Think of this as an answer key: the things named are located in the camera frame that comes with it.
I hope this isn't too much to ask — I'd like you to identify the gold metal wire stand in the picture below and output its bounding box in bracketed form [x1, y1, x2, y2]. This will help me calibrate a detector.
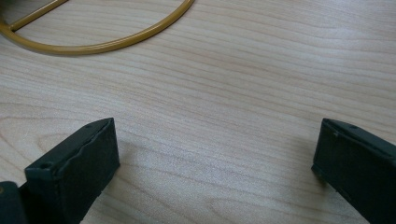
[0, 0, 196, 57]

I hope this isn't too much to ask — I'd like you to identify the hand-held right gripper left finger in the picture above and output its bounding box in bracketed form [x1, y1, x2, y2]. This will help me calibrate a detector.
[19, 117, 121, 224]

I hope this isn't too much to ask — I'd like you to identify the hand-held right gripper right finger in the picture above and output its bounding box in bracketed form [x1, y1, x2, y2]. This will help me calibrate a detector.
[311, 118, 396, 224]

